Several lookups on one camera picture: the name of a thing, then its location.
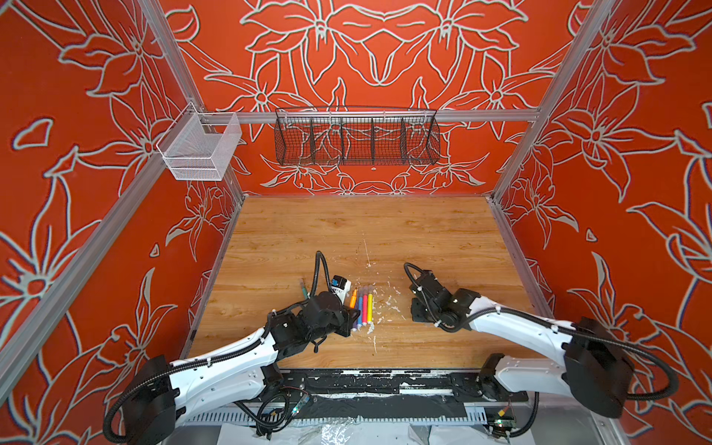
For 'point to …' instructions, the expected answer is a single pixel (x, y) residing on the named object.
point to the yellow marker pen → (370, 306)
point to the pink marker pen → (364, 307)
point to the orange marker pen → (353, 298)
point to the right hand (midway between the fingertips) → (410, 310)
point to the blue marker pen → (360, 308)
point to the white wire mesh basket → (198, 145)
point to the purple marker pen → (355, 325)
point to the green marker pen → (304, 288)
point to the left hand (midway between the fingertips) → (360, 311)
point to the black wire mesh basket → (349, 136)
